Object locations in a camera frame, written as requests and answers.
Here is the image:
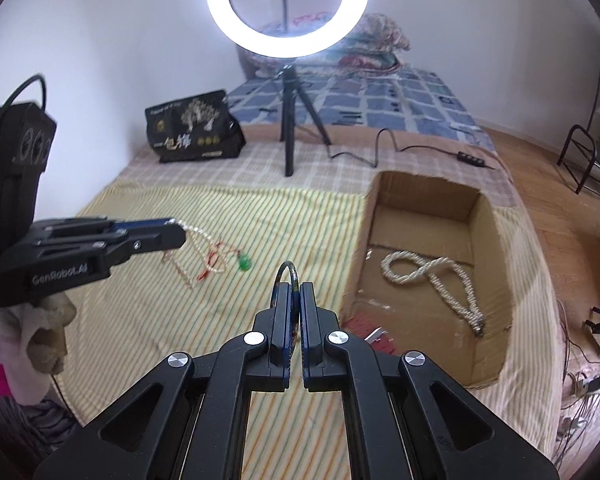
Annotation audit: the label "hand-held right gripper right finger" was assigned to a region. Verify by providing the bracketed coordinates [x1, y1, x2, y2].
[299, 282, 562, 480]

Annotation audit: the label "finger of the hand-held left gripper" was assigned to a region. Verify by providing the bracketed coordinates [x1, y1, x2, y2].
[30, 216, 177, 244]
[32, 226, 187, 277]

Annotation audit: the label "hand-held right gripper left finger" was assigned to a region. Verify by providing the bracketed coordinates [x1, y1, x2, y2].
[32, 283, 298, 480]

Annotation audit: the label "dark bangle bracelet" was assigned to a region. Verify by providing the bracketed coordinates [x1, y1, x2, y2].
[272, 260, 300, 306]

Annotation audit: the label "thin beaded necklace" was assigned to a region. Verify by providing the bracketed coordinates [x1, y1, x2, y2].
[161, 220, 242, 292]

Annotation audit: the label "cardboard box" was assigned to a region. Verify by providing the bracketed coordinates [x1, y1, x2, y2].
[339, 170, 512, 391]

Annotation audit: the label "red jewelry card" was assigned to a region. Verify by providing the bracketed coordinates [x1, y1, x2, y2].
[344, 310, 398, 356]

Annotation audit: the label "person's left hand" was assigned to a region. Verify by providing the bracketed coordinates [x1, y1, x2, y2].
[7, 290, 78, 377]

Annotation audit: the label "yellow striped cloth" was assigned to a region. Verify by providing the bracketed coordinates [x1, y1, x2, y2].
[50, 180, 567, 480]

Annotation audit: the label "beige plaid blanket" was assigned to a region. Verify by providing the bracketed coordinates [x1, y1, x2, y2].
[78, 121, 526, 221]

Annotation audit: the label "black printed bag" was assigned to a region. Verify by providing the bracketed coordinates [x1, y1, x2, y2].
[145, 89, 247, 165]

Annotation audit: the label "black tripod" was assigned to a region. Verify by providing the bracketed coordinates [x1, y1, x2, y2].
[266, 0, 333, 178]

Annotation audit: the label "grey cloth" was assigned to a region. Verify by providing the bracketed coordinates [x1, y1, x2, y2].
[0, 395, 81, 466]

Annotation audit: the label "blue plaid bed sheet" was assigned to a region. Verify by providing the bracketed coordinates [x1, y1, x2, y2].
[227, 66, 497, 153]

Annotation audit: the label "folded floral quilts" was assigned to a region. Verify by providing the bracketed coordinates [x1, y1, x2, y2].
[235, 10, 412, 81]

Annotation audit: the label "black metal rack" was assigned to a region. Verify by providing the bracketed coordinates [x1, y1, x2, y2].
[557, 125, 600, 196]

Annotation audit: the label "red cord green pendant necklace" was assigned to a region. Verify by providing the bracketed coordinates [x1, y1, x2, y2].
[196, 242, 253, 282]

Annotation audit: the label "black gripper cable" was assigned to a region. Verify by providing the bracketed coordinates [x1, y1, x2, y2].
[0, 74, 50, 112]

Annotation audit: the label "thick white pearl necklace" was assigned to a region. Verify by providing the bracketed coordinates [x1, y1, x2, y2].
[381, 251, 486, 337]

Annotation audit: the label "black ring light cable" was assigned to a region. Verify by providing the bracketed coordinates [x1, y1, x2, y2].
[328, 128, 498, 171]

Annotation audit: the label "floor cables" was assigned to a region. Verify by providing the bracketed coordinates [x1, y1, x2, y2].
[555, 300, 600, 456]

